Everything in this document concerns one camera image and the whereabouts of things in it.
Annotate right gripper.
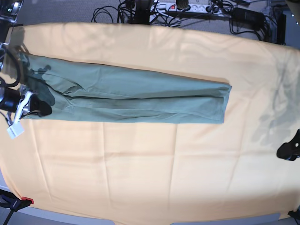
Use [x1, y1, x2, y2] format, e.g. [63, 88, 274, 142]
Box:
[0, 85, 52, 139]

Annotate green T-shirt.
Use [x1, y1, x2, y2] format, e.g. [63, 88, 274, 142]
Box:
[19, 52, 232, 124]

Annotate black clamp right corner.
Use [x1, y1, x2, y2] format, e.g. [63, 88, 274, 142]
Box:
[288, 207, 300, 220]

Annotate yellow table cloth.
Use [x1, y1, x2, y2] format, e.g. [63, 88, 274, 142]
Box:
[0, 23, 300, 225]

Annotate red-tipped bar clamp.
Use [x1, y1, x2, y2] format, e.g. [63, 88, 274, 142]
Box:
[0, 189, 34, 225]

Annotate black box far right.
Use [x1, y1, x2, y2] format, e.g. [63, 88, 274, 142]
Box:
[277, 14, 286, 45]

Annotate black power adapter brick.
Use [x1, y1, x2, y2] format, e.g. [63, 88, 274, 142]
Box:
[232, 7, 265, 26]

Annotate white power strip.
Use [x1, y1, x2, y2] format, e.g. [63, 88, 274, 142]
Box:
[154, 1, 223, 15]

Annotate tangled black floor cables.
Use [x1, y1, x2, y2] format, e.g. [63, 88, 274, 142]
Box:
[90, 0, 275, 42]

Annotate black centre stand post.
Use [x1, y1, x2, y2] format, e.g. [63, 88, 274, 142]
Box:
[133, 0, 153, 25]

